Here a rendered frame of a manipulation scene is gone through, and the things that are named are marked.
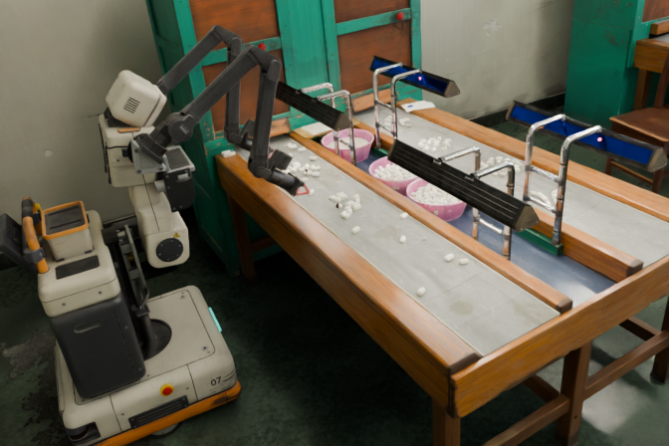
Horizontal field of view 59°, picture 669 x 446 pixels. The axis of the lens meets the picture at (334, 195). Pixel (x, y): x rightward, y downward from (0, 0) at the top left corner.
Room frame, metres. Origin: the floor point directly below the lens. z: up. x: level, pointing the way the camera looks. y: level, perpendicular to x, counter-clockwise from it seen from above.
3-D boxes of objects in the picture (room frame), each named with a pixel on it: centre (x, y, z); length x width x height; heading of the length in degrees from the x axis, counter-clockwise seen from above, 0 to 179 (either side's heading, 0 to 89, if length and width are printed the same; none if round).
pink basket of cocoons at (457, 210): (2.14, -0.43, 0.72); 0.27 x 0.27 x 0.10
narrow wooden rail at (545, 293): (2.16, -0.23, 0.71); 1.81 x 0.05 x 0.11; 28
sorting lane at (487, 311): (2.08, -0.07, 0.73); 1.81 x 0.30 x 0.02; 28
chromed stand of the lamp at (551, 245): (1.85, -0.80, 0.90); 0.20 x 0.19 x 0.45; 28
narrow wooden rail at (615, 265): (2.31, -0.52, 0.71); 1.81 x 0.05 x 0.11; 28
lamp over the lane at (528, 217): (1.63, -0.38, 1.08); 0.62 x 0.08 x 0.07; 28
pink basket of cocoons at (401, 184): (2.38, -0.30, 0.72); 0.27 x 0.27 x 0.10
